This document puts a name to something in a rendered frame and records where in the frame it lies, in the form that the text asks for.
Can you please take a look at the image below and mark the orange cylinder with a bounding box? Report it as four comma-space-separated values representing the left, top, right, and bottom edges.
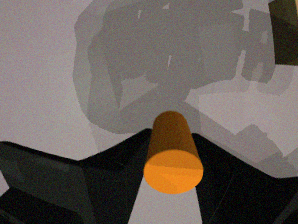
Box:
144, 111, 204, 194

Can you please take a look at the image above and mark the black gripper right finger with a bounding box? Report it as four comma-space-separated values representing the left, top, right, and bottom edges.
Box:
192, 132, 298, 224

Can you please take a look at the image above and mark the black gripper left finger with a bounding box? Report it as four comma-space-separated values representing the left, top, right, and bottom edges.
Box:
0, 128, 152, 224

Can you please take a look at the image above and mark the tan wooden block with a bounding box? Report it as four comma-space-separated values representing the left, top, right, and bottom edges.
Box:
267, 0, 298, 65

